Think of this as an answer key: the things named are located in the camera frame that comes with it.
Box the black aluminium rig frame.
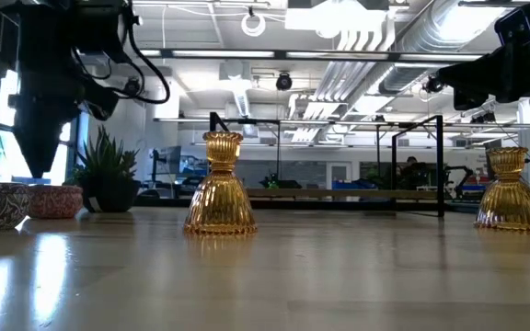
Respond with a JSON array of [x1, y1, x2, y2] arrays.
[[133, 48, 485, 63]]

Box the red patterned bowl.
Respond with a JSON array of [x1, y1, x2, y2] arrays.
[[27, 184, 85, 220]]

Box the white coiled cable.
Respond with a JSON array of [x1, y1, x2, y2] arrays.
[[240, 12, 267, 38]]

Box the black overhead camera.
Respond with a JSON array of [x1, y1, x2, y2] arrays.
[[275, 72, 294, 92]]

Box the silver ventilation duct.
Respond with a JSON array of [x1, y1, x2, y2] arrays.
[[377, 0, 496, 96]]

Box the green plant in black pot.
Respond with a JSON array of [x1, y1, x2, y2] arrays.
[[64, 124, 143, 214]]

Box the person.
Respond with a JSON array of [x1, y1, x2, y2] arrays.
[[397, 155, 433, 190]]

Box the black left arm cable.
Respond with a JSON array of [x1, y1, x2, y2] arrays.
[[124, 13, 171, 105]]

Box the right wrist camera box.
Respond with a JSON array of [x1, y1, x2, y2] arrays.
[[494, 6, 530, 48]]

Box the blue storage bins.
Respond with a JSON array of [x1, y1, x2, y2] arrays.
[[330, 178, 379, 191]]

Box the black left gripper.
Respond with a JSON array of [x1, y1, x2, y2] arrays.
[[8, 67, 121, 180]]

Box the amber glass candlestick holder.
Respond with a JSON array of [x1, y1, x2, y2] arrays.
[[473, 146, 530, 236], [182, 131, 259, 236]]

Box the thin black metal frame stand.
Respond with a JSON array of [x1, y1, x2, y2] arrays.
[[208, 111, 446, 218]]

